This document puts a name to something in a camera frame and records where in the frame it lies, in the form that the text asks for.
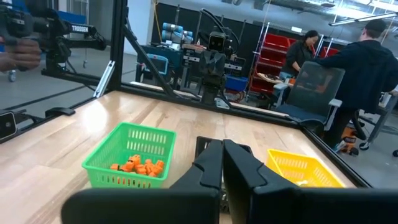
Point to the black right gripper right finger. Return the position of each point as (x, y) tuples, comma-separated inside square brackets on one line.
[(295, 208)]

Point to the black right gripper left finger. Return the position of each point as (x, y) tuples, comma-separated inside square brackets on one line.
[(155, 208)]

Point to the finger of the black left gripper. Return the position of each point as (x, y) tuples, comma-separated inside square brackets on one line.
[(219, 63), (206, 63)]

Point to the white toy bone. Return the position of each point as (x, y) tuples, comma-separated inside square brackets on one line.
[(301, 183)]

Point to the black Trossen robot arm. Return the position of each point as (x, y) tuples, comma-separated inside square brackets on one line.
[(62, 34)]

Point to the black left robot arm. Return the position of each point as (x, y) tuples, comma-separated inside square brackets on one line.
[(214, 90)]

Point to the blue plastic bin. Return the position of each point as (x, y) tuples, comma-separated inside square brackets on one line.
[(236, 83)]

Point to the yellow plastic basket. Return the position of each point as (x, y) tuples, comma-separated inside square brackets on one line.
[(311, 168)]

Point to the red bin shelf rack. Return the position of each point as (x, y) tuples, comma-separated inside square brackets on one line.
[(273, 62)]

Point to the green plastic basket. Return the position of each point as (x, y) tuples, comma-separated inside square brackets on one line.
[(102, 165)]

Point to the black plastic basket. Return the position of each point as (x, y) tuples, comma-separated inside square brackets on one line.
[(202, 146)]

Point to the person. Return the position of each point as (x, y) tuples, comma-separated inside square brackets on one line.
[(300, 53), (363, 71)]

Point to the orange wheeled machine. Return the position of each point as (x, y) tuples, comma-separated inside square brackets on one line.
[(348, 141)]

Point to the grey office chair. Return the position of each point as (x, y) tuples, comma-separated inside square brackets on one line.
[(311, 93)]

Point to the person's hand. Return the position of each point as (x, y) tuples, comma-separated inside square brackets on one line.
[(18, 54)]

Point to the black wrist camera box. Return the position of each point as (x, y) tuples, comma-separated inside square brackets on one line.
[(216, 40)]

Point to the silver frame bracket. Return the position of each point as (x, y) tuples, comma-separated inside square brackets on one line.
[(104, 79)]

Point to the black small camera box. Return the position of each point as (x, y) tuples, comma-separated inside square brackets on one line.
[(7, 125)]

